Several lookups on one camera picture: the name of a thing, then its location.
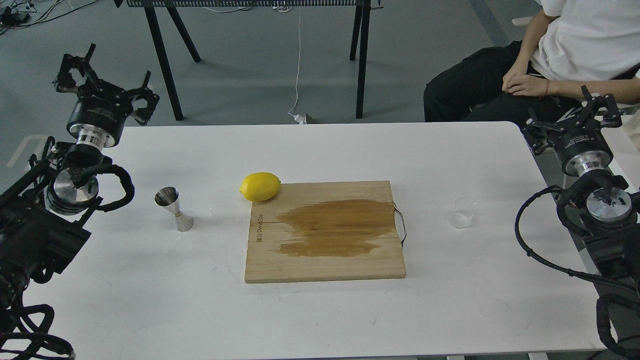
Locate steel jigger measuring cup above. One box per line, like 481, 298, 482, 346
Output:
154, 186, 194, 232

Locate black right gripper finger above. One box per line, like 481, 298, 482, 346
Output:
522, 109, 563, 156
580, 85, 623, 129

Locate black floor cables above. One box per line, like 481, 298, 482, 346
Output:
0, 0, 101, 36

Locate seated person white shirt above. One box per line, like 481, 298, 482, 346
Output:
423, 0, 640, 126

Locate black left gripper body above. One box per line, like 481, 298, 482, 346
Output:
66, 80, 146, 148

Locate white hanging cable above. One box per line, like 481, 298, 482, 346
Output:
287, 7, 307, 125

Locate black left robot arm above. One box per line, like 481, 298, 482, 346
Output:
0, 44, 160, 360

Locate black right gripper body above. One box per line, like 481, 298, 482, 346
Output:
548, 112, 614, 177

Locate clear glass cup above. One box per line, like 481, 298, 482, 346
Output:
446, 197, 479, 230

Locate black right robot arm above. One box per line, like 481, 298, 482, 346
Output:
514, 86, 640, 296

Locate black metal table frame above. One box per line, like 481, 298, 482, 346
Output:
114, 0, 385, 122

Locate wooden cutting board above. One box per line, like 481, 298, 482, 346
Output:
244, 180, 407, 284

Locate yellow lemon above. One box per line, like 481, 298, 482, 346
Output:
238, 172, 281, 202

